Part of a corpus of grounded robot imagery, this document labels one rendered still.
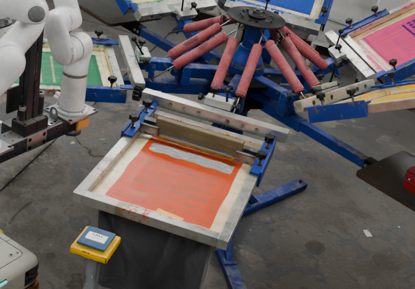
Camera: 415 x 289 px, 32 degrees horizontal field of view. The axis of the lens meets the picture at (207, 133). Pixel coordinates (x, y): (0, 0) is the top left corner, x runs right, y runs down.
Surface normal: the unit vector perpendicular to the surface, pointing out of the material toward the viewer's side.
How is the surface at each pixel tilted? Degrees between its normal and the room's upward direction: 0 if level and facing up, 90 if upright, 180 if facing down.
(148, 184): 0
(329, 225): 0
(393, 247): 0
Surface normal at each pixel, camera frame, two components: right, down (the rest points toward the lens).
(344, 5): -0.27, 0.42
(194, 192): 0.18, -0.87
